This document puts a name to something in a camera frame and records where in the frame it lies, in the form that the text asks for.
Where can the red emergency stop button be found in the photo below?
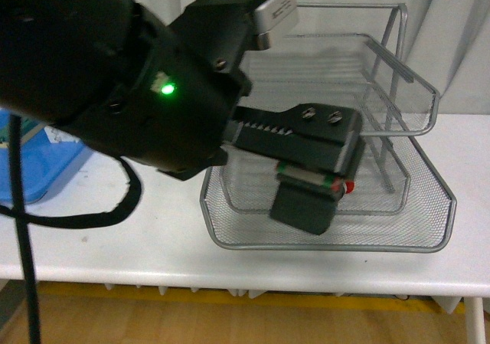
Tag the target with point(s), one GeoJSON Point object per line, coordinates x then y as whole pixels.
{"type": "Point", "coordinates": [322, 183]}

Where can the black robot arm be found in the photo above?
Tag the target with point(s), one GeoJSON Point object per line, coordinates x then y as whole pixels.
{"type": "Point", "coordinates": [51, 59]}

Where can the blue plastic tray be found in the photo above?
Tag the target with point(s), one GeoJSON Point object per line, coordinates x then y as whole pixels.
{"type": "Point", "coordinates": [49, 160]}

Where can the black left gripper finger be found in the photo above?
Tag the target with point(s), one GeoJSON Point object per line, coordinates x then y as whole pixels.
{"type": "Point", "coordinates": [302, 209]}

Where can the white table leg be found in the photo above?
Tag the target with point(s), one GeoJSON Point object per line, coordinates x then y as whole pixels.
{"type": "Point", "coordinates": [474, 320]}

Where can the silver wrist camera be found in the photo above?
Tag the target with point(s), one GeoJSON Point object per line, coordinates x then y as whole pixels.
{"type": "Point", "coordinates": [275, 15]}

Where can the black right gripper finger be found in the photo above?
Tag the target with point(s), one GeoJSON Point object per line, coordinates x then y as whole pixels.
{"type": "Point", "coordinates": [315, 137]}

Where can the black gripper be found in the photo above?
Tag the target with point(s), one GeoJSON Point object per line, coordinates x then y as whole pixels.
{"type": "Point", "coordinates": [172, 89]}

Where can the silver mesh three-tier rack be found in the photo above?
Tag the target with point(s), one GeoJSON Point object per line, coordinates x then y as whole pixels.
{"type": "Point", "coordinates": [400, 203]}

